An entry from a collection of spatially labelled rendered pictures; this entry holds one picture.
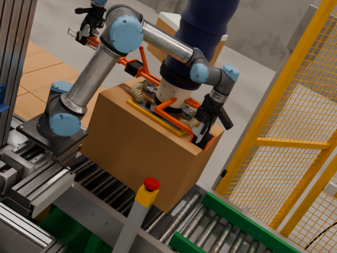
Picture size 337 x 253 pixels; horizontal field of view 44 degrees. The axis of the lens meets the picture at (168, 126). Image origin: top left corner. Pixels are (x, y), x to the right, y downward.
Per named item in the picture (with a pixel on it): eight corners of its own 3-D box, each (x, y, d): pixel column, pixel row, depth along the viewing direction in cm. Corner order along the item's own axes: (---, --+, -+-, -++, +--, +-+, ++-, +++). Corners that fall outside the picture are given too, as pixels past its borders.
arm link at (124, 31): (68, 122, 173) (143, 16, 154) (71, 145, 162) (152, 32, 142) (42, 111, 167) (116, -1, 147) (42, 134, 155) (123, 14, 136)
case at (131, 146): (197, 181, 249) (225, 129, 230) (166, 214, 216) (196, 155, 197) (119, 129, 265) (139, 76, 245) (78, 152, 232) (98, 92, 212)
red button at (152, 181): (159, 189, 180) (163, 182, 178) (152, 197, 174) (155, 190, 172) (146, 180, 181) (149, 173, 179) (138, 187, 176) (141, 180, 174)
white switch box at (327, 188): (333, 194, 235) (339, 186, 232) (333, 196, 233) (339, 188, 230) (324, 187, 237) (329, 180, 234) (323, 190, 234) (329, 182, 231)
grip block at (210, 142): (211, 145, 189) (216, 136, 186) (204, 151, 182) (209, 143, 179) (196, 135, 191) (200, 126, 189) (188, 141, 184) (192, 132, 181)
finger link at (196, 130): (187, 137, 184) (197, 119, 182) (198, 144, 182) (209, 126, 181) (185, 137, 181) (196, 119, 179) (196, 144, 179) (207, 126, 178)
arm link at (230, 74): (219, 60, 170) (236, 65, 173) (208, 84, 175) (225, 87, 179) (226, 70, 164) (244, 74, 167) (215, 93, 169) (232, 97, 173)
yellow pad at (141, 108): (188, 131, 213) (191, 123, 210) (179, 138, 205) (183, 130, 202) (135, 98, 222) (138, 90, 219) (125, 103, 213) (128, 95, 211)
